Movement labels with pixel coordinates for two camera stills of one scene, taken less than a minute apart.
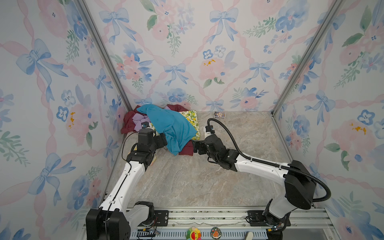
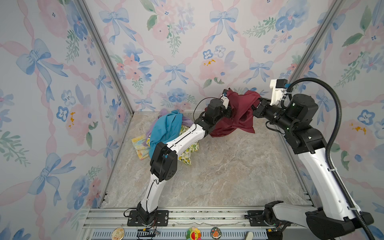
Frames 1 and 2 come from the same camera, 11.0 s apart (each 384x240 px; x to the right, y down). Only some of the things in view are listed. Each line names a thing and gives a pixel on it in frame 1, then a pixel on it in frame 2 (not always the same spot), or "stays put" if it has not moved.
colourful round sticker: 193,233 stays put
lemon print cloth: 191,117 -> 185,157
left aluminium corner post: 104,54 stays put
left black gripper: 160,139 -> 228,113
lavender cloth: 138,119 -> 186,122
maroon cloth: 129,126 -> 242,107
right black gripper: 201,144 -> 263,107
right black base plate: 256,218 stays put
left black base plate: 163,216 stays put
